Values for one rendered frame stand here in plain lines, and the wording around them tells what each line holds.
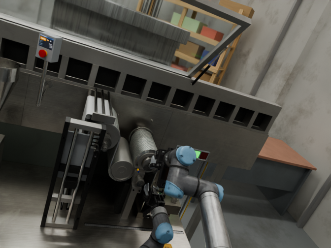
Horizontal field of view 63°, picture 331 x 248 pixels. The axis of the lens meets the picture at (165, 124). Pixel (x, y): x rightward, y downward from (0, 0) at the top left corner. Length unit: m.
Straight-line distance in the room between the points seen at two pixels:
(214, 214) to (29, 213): 0.89
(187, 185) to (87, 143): 0.44
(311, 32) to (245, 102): 3.33
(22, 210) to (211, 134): 1.14
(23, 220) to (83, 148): 0.45
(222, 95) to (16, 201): 1.26
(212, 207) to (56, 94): 1.00
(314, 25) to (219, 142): 3.50
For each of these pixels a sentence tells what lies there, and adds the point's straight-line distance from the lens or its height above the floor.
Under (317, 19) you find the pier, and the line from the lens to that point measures 5.04.
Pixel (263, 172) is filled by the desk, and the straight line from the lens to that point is 3.74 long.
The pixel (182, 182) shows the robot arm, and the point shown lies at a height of 1.40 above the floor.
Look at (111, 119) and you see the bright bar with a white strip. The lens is 1.19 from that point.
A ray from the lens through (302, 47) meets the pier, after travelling 4.99.
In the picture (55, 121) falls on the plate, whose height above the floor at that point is 1.21.
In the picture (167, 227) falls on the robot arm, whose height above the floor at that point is 1.15.
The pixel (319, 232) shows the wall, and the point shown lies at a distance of 4.25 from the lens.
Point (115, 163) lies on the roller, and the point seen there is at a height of 1.21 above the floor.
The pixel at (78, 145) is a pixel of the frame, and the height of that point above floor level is 1.33.
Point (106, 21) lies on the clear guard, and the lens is 1.33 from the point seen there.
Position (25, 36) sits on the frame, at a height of 1.61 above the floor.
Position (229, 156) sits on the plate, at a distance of 1.94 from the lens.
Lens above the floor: 1.91
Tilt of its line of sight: 20 degrees down
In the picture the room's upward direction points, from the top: 21 degrees clockwise
